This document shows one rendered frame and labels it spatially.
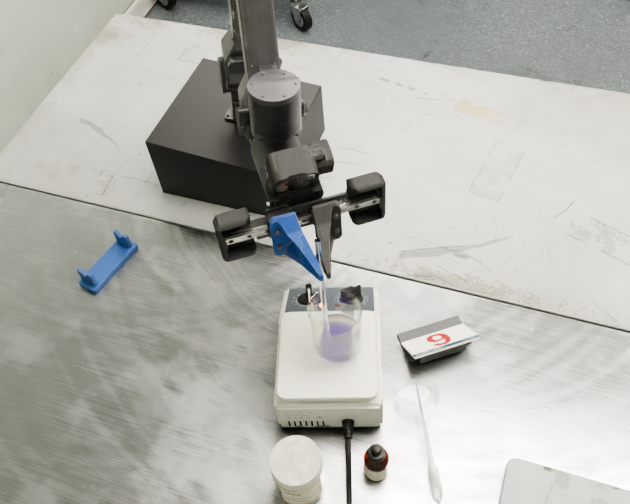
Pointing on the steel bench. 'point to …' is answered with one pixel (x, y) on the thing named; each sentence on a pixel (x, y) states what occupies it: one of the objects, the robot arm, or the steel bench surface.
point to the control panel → (306, 305)
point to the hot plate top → (298, 351)
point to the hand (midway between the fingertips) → (315, 251)
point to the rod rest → (117, 254)
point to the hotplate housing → (301, 413)
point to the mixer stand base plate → (555, 487)
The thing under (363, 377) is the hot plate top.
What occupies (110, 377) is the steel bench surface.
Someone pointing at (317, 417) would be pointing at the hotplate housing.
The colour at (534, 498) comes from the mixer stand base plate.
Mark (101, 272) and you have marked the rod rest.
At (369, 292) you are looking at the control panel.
